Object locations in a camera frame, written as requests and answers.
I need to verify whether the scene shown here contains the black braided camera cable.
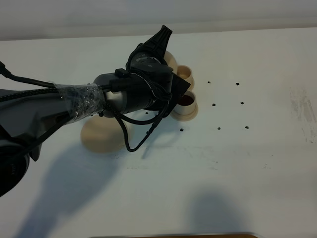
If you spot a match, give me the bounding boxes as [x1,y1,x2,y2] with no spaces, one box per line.
[0,60,174,152]

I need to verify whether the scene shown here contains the beige round teapot saucer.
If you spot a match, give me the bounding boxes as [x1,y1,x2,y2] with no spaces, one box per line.
[80,116,125,153]

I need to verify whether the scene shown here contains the beige near cup saucer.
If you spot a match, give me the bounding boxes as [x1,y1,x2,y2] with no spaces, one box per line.
[170,102,198,121]

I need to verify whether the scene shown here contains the beige teacup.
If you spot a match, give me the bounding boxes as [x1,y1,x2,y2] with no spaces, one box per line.
[177,65,193,84]
[172,91,198,117]

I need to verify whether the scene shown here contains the beige far teacup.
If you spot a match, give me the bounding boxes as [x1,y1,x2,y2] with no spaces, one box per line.
[177,65,193,84]

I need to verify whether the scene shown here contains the beige far cup saucer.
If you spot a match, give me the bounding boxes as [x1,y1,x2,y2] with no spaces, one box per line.
[188,79,195,91]

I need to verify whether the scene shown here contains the beige ceramic teapot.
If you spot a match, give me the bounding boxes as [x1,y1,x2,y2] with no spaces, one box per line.
[164,51,178,74]

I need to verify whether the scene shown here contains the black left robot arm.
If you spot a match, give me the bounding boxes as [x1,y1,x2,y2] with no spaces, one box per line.
[0,26,173,195]

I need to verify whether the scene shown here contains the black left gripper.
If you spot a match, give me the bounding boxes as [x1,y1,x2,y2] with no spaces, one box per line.
[125,25,173,74]

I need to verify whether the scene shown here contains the beige near teacup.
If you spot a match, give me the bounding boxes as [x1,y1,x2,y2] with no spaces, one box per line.
[172,91,198,117]

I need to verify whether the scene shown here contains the beige cup saucer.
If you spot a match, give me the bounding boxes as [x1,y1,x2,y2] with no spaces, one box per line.
[170,102,198,121]
[188,79,195,91]

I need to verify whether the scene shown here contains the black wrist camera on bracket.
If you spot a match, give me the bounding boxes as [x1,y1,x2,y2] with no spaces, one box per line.
[169,74,191,111]

